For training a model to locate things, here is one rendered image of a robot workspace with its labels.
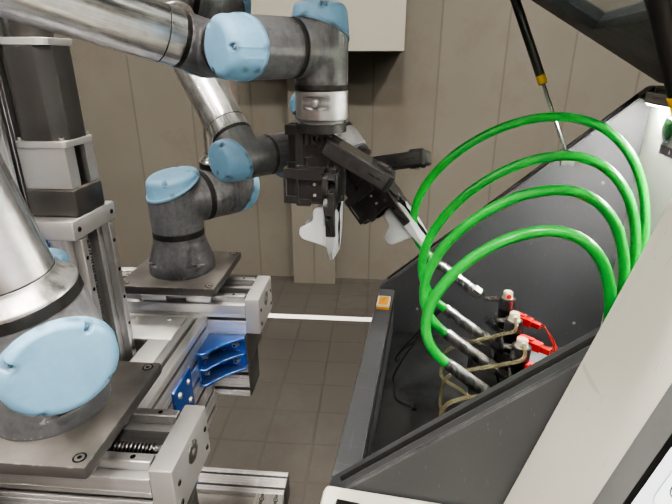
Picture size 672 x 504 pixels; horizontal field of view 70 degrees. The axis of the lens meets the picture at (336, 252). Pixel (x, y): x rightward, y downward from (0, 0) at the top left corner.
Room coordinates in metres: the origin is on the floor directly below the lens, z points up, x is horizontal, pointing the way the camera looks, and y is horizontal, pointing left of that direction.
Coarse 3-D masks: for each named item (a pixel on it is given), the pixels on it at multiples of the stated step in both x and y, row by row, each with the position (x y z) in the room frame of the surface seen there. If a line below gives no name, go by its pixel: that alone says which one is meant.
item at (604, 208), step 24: (528, 192) 0.62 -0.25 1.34; (552, 192) 0.61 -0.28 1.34; (576, 192) 0.60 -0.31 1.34; (480, 216) 0.63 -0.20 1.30; (456, 240) 0.63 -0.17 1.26; (624, 240) 0.59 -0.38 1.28; (432, 264) 0.64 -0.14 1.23; (624, 264) 0.59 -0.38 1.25; (456, 336) 0.63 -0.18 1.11; (480, 360) 0.62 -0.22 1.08
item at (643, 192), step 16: (560, 112) 0.77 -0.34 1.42; (496, 128) 0.78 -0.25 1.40; (512, 128) 0.78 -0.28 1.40; (608, 128) 0.75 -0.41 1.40; (464, 144) 0.79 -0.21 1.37; (624, 144) 0.74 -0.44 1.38; (448, 160) 0.79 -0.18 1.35; (432, 176) 0.80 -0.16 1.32; (640, 176) 0.74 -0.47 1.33; (640, 192) 0.74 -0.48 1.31; (416, 208) 0.80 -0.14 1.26; (640, 208) 0.74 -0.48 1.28; (640, 224) 0.74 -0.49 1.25
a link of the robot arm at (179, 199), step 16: (160, 176) 1.04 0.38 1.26; (176, 176) 1.03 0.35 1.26; (192, 176) 1.04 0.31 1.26; (160, 192) 1.00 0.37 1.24; (176, 192) 1.01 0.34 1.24; (192, 192) 1.03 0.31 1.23; (208, 192) 1.06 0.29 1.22; (160, 208) 1.00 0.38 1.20; (176, 208) 1.01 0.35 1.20; (192, 208) 1.03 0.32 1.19; (208, 208) 1.06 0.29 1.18; (160, 224) 1.01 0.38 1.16; (176, 224) 1.00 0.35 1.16; (192, 224) 1.02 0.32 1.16
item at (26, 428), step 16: (0, 400) 0.51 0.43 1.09; (96, 400) 0.55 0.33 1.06; (0, 416) 0.50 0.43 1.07; (16, 416) 0.50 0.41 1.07; (32, 416) 0.50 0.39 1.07; (48, 416) 0.51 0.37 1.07; (64, 416) 0.51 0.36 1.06; (80, 416) 0.52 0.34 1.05; (0, 432) 0.50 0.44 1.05; (16, 432) 0.49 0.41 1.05; (32, 432) 0.49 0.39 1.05; (48, 432) 0.50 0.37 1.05; (64, 432) 0.51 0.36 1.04
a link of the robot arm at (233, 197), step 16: (208, 0) 1.08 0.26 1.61; (224, 0) 1.11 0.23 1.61; (240, 0) 1.14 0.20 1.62; (208, 16) 1.10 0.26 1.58; (208, 144) 1.12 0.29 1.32; (208, 160) 1.11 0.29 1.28; (208, 176) 1.09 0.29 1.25; (224, 192) 1.09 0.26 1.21; (240, 192) 1.12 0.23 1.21; (256, 192) 1.16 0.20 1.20; (224, 208) 1.09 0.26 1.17; (240, 208) 1.14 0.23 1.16
